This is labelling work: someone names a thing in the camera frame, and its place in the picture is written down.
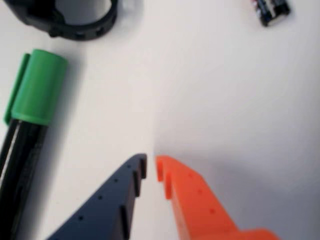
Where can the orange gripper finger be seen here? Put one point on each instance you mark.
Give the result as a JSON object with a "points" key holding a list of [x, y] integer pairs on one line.
{"points": [[200, 212]]}

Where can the navy gripper finger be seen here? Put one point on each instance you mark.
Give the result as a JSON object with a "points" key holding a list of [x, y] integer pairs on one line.
{"points": [[105, 215]]}

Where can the black marker green cap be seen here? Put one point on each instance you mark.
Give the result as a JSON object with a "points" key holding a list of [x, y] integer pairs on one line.
{"points": [[35, 87]]}

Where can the black silver battery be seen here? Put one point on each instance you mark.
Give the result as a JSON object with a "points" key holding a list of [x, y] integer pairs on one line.
{"points": [[271, 12]]}

